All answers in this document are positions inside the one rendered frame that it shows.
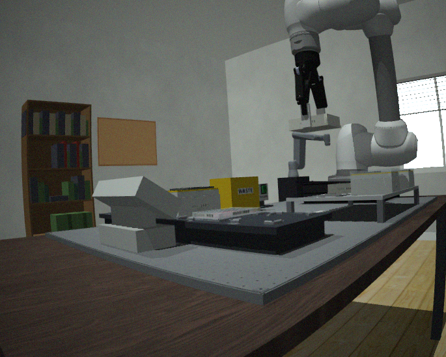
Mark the white multi-trough reservoir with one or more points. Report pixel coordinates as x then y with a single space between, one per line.
339 188

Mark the yellow waste bin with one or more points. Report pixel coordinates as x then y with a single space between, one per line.
237 191

